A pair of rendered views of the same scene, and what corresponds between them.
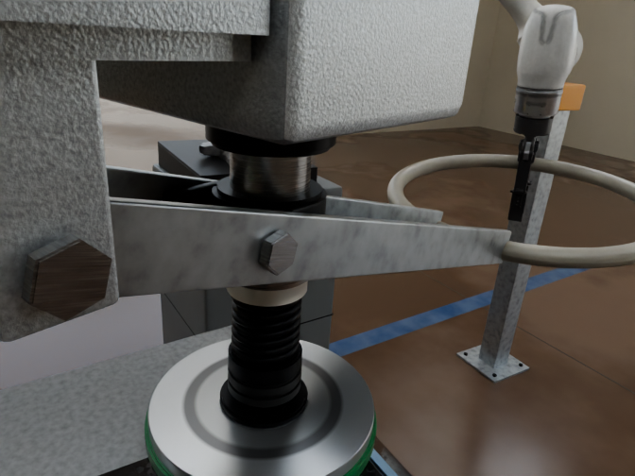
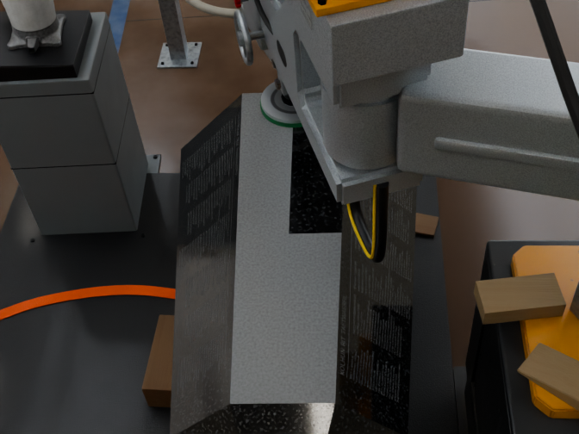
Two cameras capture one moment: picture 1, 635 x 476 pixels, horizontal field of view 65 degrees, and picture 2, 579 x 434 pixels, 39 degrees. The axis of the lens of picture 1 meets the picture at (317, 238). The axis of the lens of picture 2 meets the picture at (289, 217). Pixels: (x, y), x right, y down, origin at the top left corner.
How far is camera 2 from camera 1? 2.23 m
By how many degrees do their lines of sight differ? 48
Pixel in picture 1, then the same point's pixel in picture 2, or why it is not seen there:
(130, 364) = (246, 125)
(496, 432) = (228, 92)
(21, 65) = not seen: hidden behind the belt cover
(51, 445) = (274, 144)
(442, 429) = (206, 114)
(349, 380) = not seen: hidden behind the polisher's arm
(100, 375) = (248, 133)
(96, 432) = (275, 136)
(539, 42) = not seen: outside the picture
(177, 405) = (285, 114)
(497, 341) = (180, 39)
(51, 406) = (257, 144)
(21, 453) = (273, 150)
